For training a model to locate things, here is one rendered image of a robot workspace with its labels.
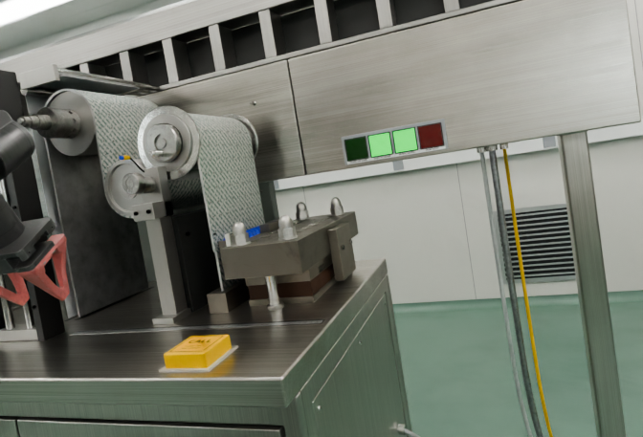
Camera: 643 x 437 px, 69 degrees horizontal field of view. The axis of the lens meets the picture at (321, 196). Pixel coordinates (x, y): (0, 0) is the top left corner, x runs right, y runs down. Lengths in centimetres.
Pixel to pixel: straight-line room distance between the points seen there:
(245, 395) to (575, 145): 97
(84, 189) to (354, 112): 68
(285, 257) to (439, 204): 270
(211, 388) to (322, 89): 77
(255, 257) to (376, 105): 49
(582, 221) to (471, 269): 230
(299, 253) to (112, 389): 35
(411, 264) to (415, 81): 257
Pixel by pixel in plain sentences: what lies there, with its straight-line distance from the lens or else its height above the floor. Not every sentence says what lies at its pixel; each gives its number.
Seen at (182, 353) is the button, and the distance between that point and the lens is 72.
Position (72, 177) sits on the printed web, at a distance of 125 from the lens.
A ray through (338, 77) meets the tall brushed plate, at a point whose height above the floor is 136.
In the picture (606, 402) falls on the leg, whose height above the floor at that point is 46.
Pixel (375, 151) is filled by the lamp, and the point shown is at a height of 117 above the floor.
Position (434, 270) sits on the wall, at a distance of 359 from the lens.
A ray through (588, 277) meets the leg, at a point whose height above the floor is 78.
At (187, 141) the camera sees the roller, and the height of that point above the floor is 125.
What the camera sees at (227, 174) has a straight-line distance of 104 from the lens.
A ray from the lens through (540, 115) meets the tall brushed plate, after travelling 114.
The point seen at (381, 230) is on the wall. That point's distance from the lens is 359.
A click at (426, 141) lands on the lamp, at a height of 118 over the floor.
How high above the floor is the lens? 115
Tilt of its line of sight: 3 degrees down
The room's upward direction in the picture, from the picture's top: 9 degrees counter-clockwise
